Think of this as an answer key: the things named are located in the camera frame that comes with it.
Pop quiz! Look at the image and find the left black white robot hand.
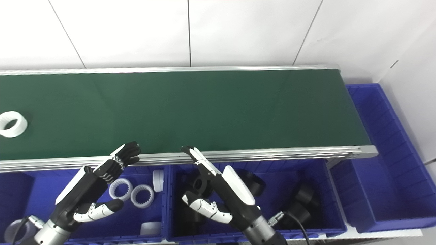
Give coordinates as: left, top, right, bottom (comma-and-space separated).
44, 141, 141, 232

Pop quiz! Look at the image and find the blue bin with black parts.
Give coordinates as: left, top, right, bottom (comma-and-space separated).
165, 159, 348, 243

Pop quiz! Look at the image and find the blue bin with white parts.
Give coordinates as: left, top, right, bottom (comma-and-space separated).
0, 165, 170, 245

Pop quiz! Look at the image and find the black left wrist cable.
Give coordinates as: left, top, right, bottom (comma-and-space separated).
12, 216, 32, 245

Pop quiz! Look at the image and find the white plastic ring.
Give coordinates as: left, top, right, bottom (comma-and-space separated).
0, 111, 28, 138
4, 218, 38, 244

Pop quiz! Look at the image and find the black plastic part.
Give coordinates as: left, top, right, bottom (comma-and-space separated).
294, 185, 320, 209
190, 173, 214, 198
238, 170, 266, 197
176, 203, 206, 236
281, 202, 311, 229

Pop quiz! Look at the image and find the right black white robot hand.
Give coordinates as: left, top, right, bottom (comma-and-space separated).
181, 146, 262, 235

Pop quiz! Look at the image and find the large empty blue bin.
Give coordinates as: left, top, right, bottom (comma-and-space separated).
330, 83, 436, 234

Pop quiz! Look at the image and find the white toothed ring gear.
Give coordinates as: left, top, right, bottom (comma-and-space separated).
109, 178, 134, 201
130, 184, 155, 209

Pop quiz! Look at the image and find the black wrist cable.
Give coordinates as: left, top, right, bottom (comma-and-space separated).
12, 216, 32, 245
268, 211, 312, 245

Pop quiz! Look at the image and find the green conveyor belt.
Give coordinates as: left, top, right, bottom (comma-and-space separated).
0, 65, 378, 173
0, 69, 372, 160

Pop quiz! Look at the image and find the white plastic cylinder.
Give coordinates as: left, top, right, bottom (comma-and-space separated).
140, 222, 162, 236
152, 170, 165, 192

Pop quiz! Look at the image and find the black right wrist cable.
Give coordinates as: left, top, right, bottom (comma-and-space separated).
268, 211, 312, 245

